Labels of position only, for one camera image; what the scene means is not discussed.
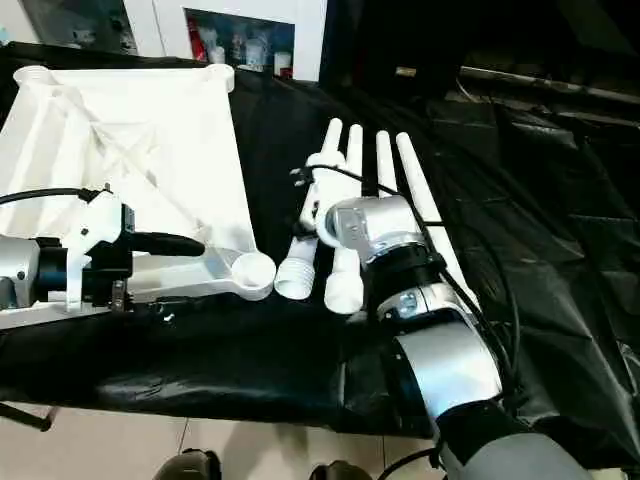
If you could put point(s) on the white plastic table leg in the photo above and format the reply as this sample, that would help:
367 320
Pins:
345 285
297 270
415 180
386 160

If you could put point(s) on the white plastic table top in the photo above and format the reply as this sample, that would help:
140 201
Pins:
120 140

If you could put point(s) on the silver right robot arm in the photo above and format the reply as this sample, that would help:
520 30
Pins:
450 360

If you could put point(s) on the small yellow label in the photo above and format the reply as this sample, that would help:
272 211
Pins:
406 72

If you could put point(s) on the black folding table stand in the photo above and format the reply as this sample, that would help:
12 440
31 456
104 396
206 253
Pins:
25 415

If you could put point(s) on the dark robot left foot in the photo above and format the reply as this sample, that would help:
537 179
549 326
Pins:
190 468

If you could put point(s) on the dark robot foot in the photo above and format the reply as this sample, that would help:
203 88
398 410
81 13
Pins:
190 468
340 472

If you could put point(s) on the white glass-door cabinet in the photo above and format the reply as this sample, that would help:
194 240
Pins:
150 20

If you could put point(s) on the black work mat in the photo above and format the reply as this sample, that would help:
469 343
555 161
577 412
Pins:
560 250

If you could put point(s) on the dark robot right foot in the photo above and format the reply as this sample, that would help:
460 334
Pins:
340 472

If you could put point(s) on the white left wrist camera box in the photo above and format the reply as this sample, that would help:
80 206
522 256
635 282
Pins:
100 222

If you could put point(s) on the silver metal rail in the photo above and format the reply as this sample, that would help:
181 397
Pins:
550 85

